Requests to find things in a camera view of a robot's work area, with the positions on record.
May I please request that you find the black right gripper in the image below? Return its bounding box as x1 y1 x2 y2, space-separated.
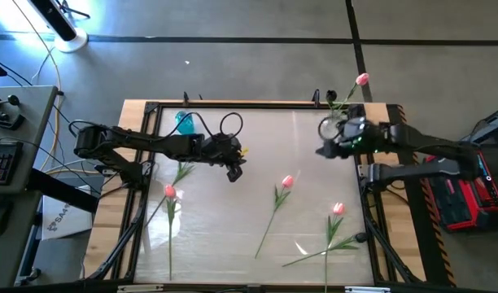
316 116 374 160

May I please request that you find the clear glass vase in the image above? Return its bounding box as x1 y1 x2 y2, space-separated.
318 113 343 142

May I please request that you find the white tower fan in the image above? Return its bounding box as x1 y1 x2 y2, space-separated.
27 0 90 53

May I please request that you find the black desk support beam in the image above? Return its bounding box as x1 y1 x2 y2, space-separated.
28 168 102 215

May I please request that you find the grey desk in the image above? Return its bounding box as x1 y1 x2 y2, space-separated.
0 85 59 288

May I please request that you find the black aluminium table frame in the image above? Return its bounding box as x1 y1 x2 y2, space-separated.
85 99 423 286

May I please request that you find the red black power station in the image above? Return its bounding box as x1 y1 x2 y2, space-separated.
422 150 498 234

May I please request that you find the black desk mount clamp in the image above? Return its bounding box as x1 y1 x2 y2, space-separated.
0 112 25 131

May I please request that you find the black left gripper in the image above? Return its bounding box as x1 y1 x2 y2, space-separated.
202 136 248 183

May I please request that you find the black keyboard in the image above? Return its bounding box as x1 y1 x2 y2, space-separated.
0 141 24 186

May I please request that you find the yellow floor cable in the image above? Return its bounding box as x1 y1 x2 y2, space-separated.
11 0 63 172

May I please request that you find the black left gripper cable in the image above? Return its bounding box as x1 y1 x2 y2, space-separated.
163 112 245 143

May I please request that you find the black yellow hazard strip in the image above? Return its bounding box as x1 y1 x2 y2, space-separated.
387 104 457 288

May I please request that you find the dark grey cart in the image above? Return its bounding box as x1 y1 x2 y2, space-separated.
462 103 498 147

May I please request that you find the silver metal bracket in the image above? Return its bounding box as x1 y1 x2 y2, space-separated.
345 286 391 293
117 284 164 293

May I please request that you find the white printed box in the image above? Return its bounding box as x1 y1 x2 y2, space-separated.
41 195 94 241

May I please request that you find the black artificial tulip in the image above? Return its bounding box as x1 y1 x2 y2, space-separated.
144 161 196 229
325 90 340 117

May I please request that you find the blue glass vase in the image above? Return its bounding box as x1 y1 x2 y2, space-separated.
174 110 196 136

